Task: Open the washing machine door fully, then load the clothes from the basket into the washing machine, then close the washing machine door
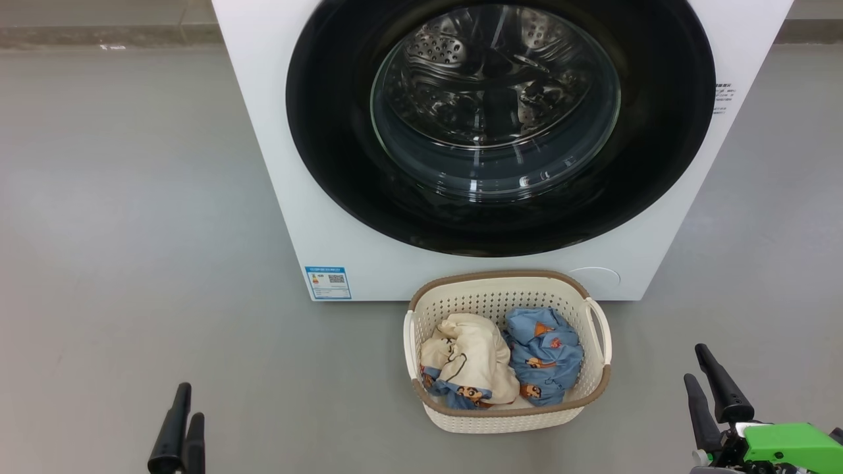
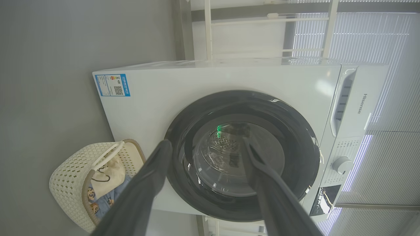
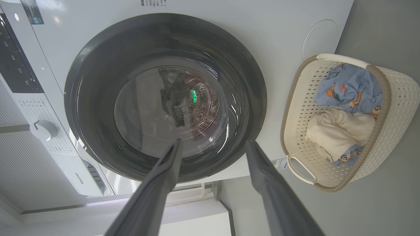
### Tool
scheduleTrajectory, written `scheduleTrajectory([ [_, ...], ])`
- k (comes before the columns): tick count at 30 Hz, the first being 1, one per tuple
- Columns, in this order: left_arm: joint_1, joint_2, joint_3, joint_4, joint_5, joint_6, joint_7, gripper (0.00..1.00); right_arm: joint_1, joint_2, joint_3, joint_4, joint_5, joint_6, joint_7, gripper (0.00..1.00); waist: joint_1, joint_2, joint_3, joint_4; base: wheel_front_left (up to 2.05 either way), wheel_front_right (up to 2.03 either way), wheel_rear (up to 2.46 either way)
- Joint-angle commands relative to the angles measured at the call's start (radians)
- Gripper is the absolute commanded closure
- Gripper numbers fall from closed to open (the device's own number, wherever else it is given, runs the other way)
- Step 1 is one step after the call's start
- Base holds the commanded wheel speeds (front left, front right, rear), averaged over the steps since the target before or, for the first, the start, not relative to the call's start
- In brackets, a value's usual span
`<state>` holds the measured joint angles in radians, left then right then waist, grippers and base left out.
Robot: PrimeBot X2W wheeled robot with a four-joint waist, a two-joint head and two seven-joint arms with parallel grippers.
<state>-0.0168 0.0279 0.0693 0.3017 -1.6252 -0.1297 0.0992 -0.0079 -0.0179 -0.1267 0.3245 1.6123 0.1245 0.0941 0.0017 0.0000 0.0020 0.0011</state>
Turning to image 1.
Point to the cream cartoon print garment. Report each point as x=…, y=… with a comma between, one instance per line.
x=471, y=359

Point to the cream perforated laundry basket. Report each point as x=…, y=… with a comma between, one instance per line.
x=500, y=415

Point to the white front-load washing machine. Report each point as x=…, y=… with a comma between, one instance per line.
x=276, y=131

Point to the blue cartoon print garment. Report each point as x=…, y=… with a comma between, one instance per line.
x=543, y=359

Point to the round white filter cover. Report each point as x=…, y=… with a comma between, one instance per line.
x=595, y=278

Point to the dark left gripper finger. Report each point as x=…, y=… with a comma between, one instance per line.
x=170, y=441
x=195, y=447

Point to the blue energy label sticker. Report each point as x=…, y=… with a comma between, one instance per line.
x=327, y=283

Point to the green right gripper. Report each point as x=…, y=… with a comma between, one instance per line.
x=787, y=444

